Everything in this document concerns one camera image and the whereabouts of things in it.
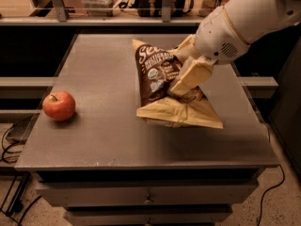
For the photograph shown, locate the black backpack on shelf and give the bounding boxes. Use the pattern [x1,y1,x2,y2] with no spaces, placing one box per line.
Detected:
[133,0,186,17]

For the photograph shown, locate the black cable on right floor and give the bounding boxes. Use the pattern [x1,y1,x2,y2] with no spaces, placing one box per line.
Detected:
[255,163,286,226]

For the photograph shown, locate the black cables on left floor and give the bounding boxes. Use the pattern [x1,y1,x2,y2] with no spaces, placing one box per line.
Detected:
[0,115,41,226]

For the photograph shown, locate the red apple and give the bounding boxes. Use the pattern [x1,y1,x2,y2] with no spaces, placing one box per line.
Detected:
[42,90,75,121]

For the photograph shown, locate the brown sea salt chip bag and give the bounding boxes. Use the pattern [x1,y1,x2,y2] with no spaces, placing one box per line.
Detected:
[132,40,223,129]

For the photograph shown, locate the grey metal shelf rail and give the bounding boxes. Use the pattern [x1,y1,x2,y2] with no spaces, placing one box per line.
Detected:
[0,0,203,27]

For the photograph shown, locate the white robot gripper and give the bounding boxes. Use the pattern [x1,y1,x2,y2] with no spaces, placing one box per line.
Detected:
[168,7,249,97]

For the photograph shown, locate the grey cabinet drawer with knob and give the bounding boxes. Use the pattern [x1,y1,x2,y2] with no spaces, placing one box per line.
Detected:
[37,180,258,207]

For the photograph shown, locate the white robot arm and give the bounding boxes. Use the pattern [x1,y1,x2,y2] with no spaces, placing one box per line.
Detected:
[168,0,301,97]

